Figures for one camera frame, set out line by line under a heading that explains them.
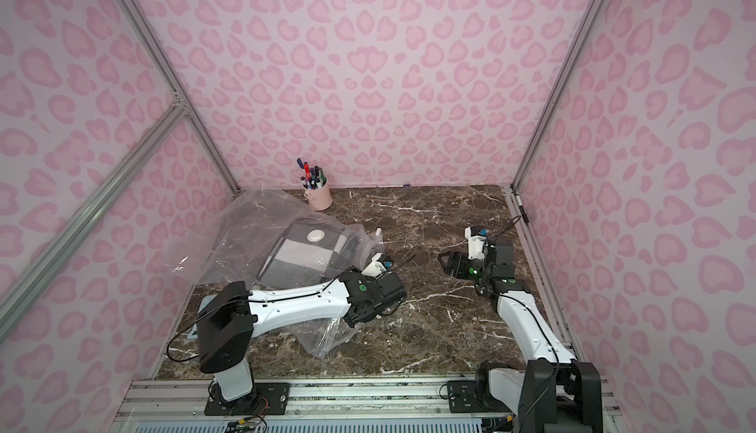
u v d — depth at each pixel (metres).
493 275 0.65
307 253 0.89
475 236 0.76
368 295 0.60
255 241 1.04
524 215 1.15
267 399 0.73
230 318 0.50
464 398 0.72
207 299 0.90
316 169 1.05
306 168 1.04
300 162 1.07
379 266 0.74
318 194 1.08
